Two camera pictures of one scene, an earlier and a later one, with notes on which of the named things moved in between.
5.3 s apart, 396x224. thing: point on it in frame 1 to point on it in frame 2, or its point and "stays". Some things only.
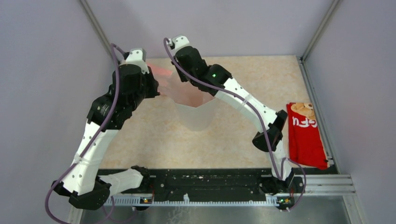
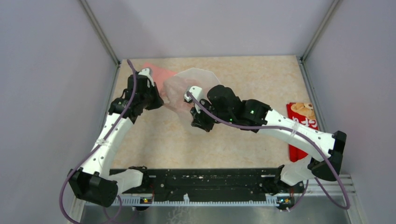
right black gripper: x=182 y=79 to x=198 y=121
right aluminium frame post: x=334 y=7 stays
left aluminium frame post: x=97 y=26 stays
